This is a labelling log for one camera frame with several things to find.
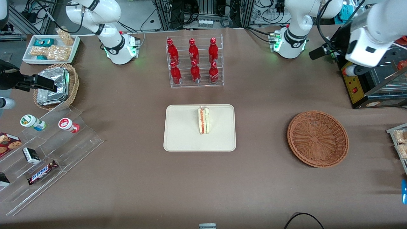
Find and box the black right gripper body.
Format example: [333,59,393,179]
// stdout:
[0,60,20,90]

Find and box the triangular sandwich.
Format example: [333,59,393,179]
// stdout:
[198,107,210,135]

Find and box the white rectangular snack tray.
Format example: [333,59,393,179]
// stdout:
[22,34,81,65]

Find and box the tan wicker basket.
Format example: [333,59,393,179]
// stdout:
[33,63,80,111]

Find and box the brown round wicker basket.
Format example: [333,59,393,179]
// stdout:
[287,110,349,168]

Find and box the metal tray with snacks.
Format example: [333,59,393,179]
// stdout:
[386,123,407,175]

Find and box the beige rectangular tray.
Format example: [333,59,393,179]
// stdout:
[163,104,237,152]

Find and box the foil wrapped package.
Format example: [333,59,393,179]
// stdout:
[38,67,70,96]
[37,89,69,106]

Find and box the clear bag of nuts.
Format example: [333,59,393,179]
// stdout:
[56,27,75,45]
[30,46,50,57]
[47,45,72,61]

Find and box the green capped yogurt bottle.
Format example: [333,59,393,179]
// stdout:
[20,114,46,131]

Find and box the red capped yogurt bottle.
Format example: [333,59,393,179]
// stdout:
[58,117,80,133]

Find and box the red cookie box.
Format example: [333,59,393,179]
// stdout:
[0,132,23,158]

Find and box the small black white box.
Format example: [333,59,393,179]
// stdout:
[22,147,41,164]

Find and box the clear acrylic stepped stand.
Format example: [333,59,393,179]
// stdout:
[0,105,104,217]

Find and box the Snickers chocolate bar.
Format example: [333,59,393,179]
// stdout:
[27,160,59,185]

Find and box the red cola bottle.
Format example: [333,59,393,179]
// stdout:
[170,61,182,85]
[208,37,219,64]
[167,38,179,64]
[188,38,200,64]
[209,61,219,84]
[190,60,201,84]

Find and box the clear acrylic bottle rack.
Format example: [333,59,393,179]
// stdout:
[166,33,224,89]

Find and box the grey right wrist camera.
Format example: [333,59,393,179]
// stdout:
[0,97,16,110]

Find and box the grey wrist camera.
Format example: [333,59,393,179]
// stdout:
[0,97,16,110]
[345,65,366,77]

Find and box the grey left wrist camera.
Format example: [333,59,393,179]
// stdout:
[345,65,366,77]

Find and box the black cable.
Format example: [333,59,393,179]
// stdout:
[284,212,325,229]

